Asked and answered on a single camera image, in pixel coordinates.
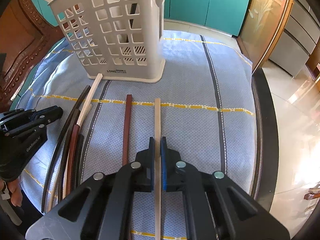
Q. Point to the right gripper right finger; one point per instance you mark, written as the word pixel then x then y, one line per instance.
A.
pixel 170 178

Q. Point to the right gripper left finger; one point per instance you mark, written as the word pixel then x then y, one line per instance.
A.
pixel 145 175

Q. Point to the maroon chopstick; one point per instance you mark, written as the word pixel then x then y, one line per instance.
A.
pixel 126 131

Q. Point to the cream white chopstick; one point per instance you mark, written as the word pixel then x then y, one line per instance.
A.
pixel 157 184

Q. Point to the teal lower kitchen cabinets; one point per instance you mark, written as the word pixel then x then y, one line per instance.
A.
pixel 207 2

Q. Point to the left hand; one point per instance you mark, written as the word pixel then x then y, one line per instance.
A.
pixel 15 190

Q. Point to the reddish brown chopstick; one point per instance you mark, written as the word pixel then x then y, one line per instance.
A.
pixel 71 159

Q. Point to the black short chopstick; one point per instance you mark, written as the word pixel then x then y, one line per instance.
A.
pixel 77 160

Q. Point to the carved wooden chair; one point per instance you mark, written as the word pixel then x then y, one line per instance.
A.
pixel 26 37

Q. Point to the white plastic utensil basket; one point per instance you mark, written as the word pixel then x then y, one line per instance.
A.
pixel 137 62

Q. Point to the silver refrigerator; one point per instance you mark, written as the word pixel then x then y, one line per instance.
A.
pixel 298 40

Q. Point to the glass sliding door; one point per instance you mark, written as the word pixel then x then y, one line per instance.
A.
pixel 262 27

